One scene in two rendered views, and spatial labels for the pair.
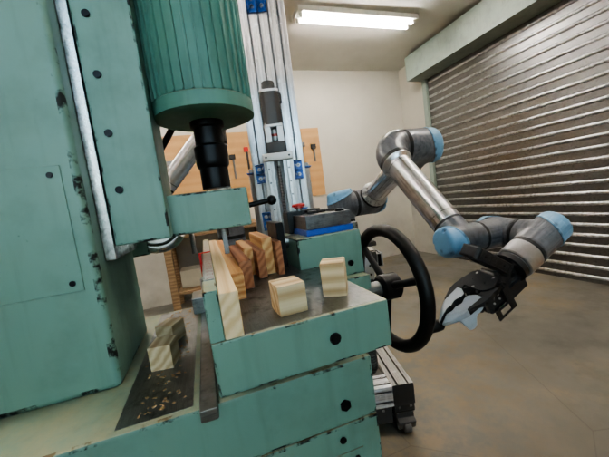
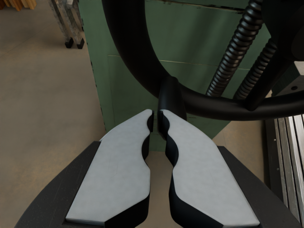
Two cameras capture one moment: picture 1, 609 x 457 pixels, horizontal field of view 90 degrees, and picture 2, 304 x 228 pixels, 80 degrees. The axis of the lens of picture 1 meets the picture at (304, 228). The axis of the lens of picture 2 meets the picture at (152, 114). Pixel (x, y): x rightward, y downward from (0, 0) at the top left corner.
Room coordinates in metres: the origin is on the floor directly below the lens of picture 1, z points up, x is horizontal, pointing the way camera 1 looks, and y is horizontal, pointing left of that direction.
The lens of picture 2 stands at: (0.61, -0.33, 0.86)
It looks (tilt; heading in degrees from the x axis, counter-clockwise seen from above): 59 degrees down; 96
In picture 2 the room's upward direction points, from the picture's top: 14 degrees clockwise
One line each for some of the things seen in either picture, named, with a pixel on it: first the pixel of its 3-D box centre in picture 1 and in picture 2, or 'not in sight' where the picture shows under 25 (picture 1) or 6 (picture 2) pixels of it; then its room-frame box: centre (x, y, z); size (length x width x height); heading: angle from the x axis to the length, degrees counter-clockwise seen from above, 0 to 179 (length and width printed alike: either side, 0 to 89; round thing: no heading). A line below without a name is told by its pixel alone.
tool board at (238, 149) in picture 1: (248, 168); not in sight; (3.93, 0.59, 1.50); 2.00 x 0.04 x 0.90; 108
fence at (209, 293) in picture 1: (208, 267); not in sight; (0.59, 0.19, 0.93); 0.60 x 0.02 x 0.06; 18
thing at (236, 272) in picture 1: (225, 259); not in sight; (0.69, 0.19, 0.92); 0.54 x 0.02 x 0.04; 18
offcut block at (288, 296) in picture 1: (287, 295); not in sight; (0.37, 0.03, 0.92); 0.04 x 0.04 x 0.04; 20
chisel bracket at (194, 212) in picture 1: (209, 214); not in sight; (0.58, 0.17, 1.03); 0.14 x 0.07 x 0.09; 108
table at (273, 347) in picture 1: (285, 279); not in sight; (0.63, 0.06, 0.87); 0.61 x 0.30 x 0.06; 18
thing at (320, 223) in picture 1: (314, 218); not in sight; (0.66, -0.03, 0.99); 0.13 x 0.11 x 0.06; 18
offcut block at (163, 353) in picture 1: (164, 352); not in sight; (0.48, 0.25, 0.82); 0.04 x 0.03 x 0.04; 7
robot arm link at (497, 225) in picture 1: (495, 232); not in sight; (0.77, -0.48, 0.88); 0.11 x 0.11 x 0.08; 17
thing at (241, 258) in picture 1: (238, 263); not in sight; (0.61, 0.14, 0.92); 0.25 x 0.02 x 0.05; 18
